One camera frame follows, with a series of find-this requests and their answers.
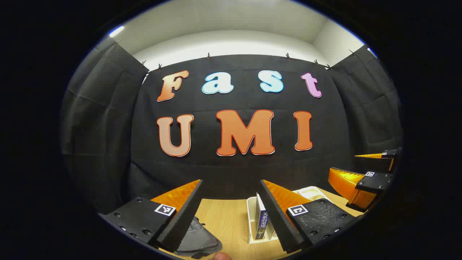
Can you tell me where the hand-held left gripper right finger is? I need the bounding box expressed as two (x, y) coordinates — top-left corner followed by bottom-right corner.
(260, 179), (357, 253)

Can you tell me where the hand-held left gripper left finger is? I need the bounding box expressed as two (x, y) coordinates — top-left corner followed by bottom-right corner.
(99, 179), (203, 253)

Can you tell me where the blue cover book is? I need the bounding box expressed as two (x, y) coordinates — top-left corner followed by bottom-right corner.
(254, 193), (270, 241)

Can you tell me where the white desktop bookshelf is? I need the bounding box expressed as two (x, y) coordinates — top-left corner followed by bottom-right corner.
(247, 186), (332, 244)

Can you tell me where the grey schoolbag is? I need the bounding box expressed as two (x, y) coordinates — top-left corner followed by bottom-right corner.
(173, 216), (223, 259)

